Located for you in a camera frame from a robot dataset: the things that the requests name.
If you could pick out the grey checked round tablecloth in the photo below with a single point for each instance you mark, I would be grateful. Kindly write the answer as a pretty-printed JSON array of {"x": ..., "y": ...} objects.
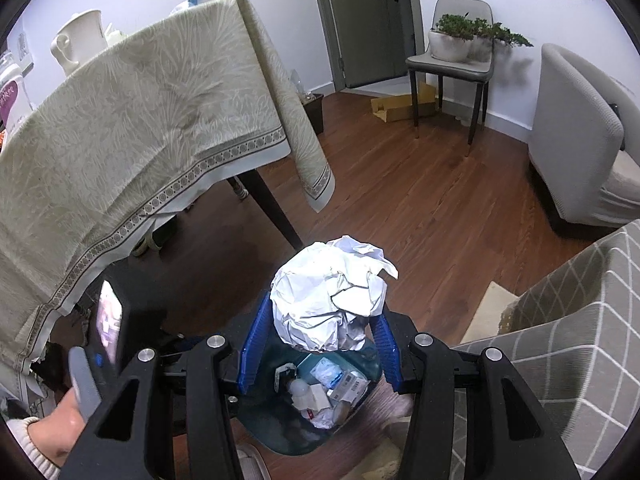
[{"x": 554, "y": 397}]

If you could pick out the grey door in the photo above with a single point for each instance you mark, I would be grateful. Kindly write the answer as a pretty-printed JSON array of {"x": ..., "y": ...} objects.
[{"x": 368, "y": 41}]

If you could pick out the grey armchair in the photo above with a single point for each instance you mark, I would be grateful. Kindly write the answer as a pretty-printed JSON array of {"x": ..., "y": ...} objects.
[{"x": 584, "y": 145}]

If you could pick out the blue white tissue pack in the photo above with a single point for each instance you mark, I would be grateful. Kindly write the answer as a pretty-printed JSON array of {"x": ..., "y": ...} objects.
[{"x": 327, "y": 372}]

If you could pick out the white electric kettle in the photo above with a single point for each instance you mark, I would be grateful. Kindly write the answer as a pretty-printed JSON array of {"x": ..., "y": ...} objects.
[{"x": 78, "y": 41}]

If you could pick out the dark table leg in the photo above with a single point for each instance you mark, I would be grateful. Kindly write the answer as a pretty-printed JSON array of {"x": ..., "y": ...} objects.
[{"x": 251, "y": 184}]

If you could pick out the grey slipper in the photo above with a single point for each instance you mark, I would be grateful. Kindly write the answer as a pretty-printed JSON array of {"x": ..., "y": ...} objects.
[{"x": 252, "y": 465}]

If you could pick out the grey dining chair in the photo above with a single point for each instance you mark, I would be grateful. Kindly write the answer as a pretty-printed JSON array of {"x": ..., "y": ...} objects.
[{"x": 479, "y": 73}]

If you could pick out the potted green plant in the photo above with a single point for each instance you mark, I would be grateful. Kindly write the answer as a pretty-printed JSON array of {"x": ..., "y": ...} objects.
[{"x": 465, "y": 37}]

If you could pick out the white paper ball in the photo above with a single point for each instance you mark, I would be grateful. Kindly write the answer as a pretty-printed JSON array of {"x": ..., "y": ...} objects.
[{"x": 323, "y": 297}]

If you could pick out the beige patterned tablecloth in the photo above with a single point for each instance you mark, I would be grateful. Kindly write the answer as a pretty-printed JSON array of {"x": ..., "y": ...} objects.
[{"x": 162, "y": 112}]

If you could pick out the person's left hand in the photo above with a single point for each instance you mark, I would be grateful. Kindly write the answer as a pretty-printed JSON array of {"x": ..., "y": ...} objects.
[{"x": 55, "y": 435}]

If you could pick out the cardboard box on floor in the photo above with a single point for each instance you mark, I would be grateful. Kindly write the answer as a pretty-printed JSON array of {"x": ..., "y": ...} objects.
[{"x": 398, "y": 108}]

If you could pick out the dark teal trash bin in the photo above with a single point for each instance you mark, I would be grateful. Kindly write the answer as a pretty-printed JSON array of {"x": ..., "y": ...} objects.
[{"x": 287, "y": 410}]

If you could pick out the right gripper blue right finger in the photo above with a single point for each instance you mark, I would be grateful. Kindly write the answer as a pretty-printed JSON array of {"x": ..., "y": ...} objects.
[{"x": 387, "y": 348}]

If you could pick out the white torn paper box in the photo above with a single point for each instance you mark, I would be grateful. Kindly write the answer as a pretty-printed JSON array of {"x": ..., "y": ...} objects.
[{"x": 350, "y": 389}]

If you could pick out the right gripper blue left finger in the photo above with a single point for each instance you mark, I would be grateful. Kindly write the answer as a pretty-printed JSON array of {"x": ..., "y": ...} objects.
[{"x": 254, "y": 344}]

